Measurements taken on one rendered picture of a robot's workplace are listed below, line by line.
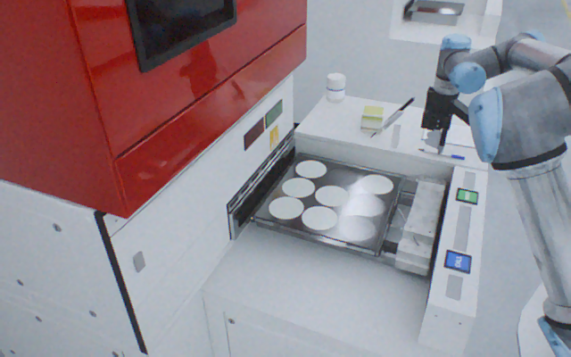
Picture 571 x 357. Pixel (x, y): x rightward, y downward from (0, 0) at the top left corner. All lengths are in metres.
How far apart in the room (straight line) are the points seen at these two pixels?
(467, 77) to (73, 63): 0.85
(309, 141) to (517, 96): 0.84
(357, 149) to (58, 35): 1.02
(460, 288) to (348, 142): 0.62
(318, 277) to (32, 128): 0.75
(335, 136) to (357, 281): 0.52
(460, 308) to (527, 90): 0.45
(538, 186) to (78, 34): 0.72
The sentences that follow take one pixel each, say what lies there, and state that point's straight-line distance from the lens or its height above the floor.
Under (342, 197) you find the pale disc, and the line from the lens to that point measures 1.28.
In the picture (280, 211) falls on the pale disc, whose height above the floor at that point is 0.90.
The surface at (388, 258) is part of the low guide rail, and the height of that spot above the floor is 0.84.
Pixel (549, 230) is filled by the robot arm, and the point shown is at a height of 1.20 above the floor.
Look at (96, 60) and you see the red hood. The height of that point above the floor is 1.49.
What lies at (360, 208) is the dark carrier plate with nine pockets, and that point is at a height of 0.90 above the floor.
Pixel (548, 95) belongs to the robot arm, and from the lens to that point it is 0.78.
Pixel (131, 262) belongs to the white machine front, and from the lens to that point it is 0.88.
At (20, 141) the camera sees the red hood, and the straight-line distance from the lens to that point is 0.83.
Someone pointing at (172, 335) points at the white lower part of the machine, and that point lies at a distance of 1.12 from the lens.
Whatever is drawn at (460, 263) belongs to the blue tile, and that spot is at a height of 0.96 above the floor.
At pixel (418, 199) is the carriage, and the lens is 1.35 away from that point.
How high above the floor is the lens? 1.69
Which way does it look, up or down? 34 degrees down
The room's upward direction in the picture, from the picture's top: 1 degrees counter-clockwise
